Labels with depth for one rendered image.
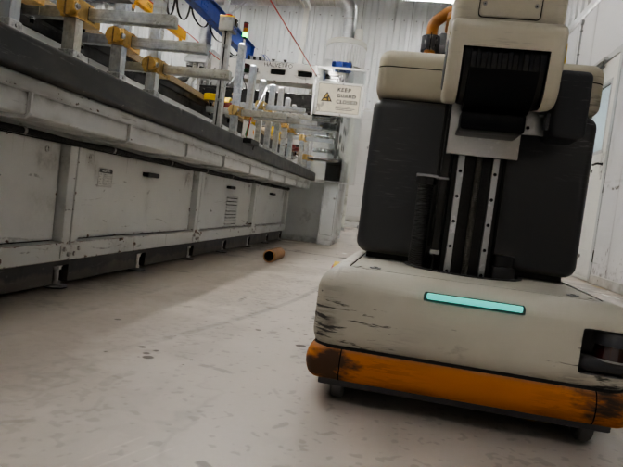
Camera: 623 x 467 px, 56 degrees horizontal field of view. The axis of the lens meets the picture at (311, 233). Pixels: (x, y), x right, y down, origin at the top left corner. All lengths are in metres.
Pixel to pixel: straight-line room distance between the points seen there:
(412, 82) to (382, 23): 11.17
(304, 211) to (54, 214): 4.05
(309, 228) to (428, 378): 4.82
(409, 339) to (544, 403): 0.28
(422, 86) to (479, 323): 0.63
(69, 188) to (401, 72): 1.19
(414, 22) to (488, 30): 11.45
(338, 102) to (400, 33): 6.90
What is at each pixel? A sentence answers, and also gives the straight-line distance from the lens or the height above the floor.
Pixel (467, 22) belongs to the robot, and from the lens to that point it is 1.24.
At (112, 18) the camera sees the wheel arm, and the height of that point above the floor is 0.82.
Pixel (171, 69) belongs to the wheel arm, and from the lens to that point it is 2.18.
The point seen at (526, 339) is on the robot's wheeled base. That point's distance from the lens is 1.19.
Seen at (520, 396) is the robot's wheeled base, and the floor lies 0.09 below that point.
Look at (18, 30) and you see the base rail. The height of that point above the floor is 0.70.
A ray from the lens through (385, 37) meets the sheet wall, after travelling 12.58.
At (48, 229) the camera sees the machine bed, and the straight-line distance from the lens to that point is 2.13.
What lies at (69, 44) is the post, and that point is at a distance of 1.71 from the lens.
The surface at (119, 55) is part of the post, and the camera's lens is 1.93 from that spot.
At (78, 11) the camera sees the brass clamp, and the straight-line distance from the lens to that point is 1.72.
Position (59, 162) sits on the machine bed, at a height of 0.43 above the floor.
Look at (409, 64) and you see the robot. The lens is 1.52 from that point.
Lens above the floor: 0.40
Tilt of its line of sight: 3 degrees down
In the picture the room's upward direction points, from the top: 7 degrees clockwise
